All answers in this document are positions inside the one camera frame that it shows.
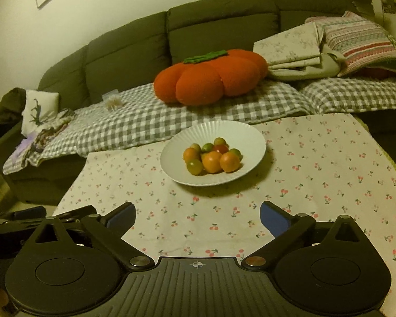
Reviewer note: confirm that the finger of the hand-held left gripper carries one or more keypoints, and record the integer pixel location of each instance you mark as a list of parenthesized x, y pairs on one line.
[(29, 213), (77, 214)]

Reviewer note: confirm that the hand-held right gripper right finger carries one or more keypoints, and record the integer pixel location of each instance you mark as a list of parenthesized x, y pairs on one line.
[(274, 221)]

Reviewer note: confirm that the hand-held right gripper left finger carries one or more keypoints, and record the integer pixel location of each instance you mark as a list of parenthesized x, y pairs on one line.
[(122, 218)]

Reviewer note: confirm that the orange tangerine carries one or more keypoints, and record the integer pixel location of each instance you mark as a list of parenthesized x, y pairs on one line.
[(191, 154), (230, 162), (213, 162)]

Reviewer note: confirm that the small green citrus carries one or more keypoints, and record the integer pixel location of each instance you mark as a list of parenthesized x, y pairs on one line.
[(235, 153), (207, 147)]

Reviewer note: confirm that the white ribbed plate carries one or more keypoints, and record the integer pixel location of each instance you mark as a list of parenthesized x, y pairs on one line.
[(244, 145)]

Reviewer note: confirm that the large yellow-green citrus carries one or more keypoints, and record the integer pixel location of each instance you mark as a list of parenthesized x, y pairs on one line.
[(194, 167)]

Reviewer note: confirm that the small yellow-green citrus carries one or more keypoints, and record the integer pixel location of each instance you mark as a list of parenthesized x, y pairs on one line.
[(195, 146), (219, 141)]

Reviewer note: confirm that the cherry print tablecloth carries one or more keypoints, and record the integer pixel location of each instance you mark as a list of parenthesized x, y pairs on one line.
[(316, 171)]

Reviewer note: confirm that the floral patterned cloth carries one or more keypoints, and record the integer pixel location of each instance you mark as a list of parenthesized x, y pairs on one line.
[(49, 132)]

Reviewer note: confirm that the grey checked blanket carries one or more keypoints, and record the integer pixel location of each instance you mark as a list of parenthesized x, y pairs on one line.
[(135, 122)]

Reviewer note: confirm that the white printed pillow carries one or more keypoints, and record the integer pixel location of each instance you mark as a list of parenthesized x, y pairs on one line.
[(46, 105)]

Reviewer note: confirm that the dark cloth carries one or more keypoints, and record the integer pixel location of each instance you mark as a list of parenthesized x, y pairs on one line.
[(10, 105)]

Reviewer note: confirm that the beige folded cloth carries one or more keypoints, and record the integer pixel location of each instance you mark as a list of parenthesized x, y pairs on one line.
[(316, 71)]

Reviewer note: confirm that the orange pumpkin cushion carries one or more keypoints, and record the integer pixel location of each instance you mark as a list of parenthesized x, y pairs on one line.
[(201, 82)]

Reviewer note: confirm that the dark green sofa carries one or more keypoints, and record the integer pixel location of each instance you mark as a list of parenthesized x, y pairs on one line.
[(125, 46)]

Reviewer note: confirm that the folded floral sheet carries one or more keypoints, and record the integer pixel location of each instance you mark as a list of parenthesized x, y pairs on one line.
[(290, 43)]

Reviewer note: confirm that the striped knit pillow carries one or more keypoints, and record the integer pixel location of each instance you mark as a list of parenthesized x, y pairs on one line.
[(359, 39)]

